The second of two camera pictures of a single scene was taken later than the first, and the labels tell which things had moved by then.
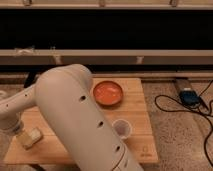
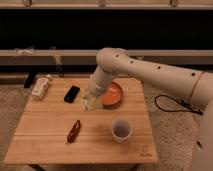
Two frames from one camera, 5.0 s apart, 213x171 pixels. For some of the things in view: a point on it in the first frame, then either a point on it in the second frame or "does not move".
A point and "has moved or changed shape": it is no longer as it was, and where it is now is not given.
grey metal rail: [106, 56] does not move
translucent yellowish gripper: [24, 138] to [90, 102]
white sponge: [36, 135] has moved or changed shape
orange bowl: [108, 93] does not move
